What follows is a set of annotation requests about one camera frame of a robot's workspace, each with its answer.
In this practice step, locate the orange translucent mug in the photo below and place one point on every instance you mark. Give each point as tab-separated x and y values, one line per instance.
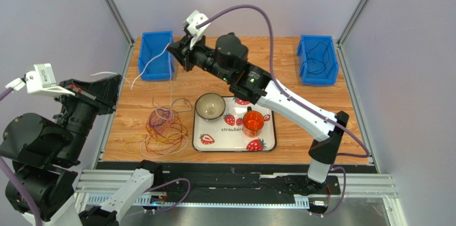
253	123

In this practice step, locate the aluminium frame post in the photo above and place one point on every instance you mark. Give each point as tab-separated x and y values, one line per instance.
392	205
120	22

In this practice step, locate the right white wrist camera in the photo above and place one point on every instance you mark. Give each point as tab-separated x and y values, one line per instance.
195	25

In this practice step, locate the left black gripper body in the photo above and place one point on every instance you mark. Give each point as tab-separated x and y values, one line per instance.
78	116

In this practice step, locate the grey ceramic bowl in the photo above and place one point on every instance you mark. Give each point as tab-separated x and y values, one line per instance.
210	106

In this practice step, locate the left blue plastic bin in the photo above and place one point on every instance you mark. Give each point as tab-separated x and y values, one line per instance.
155	63

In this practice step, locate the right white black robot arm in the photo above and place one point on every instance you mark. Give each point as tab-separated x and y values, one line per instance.
228	62

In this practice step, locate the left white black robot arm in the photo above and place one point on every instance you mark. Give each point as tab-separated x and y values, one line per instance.
43	151

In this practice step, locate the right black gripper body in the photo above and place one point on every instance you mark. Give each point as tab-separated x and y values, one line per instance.
187	53

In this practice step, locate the right aluminium frame post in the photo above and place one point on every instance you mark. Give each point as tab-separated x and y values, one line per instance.
392	205

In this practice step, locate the aluminium front rail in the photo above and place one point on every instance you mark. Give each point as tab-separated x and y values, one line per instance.
364	186

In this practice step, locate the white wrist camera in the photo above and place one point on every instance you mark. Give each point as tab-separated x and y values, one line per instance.
195	25
39	80

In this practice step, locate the white strawberry tray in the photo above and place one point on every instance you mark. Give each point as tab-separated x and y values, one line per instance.
225	133

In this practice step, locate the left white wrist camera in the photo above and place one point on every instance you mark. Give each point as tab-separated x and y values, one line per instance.
39	80

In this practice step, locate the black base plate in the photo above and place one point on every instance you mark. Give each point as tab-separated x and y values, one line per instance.
241	183

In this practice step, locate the right blue plastic bin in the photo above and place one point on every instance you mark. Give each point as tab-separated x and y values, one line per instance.
318	65

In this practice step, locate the blue plastic bin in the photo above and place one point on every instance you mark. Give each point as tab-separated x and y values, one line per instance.
318	65
155	63

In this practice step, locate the left aluminium frame post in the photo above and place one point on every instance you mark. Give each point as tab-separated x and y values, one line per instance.
120	22

